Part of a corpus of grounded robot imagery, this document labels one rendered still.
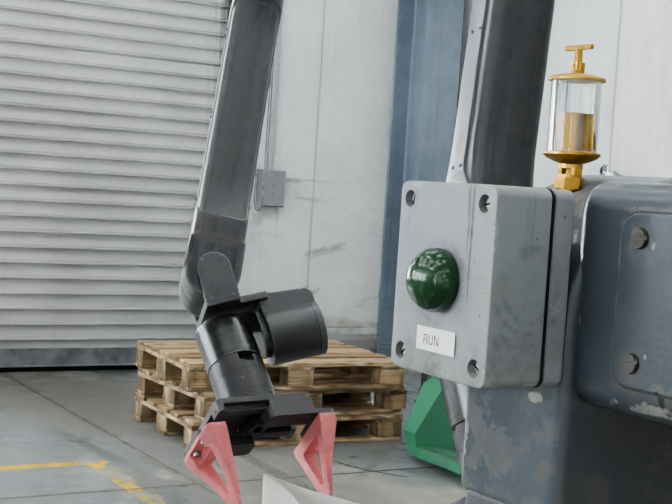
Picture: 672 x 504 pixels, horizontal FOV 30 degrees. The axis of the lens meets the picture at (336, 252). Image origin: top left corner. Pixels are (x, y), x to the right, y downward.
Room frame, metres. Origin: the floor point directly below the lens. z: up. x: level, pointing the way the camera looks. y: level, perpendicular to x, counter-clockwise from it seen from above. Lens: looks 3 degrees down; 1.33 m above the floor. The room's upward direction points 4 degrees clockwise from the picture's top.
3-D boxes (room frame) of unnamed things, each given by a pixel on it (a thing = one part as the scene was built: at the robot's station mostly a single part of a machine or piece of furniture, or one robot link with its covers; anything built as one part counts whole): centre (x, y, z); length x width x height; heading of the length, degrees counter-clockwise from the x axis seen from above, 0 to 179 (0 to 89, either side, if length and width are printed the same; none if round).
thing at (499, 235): (0.59, -0.07, 1.29); 0.08 x 0.05 x 0.09; 31
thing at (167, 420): (6.67, 0.32, 0.07); 1.20 x 0.82 x 0.14; 119
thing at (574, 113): (0.63, -0.11, 1.37); 0.03 x 0.02 x 0.03; 31
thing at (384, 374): (6.64, 0.32, 0.36); 1.20 x 0.82 x 0.14; 117
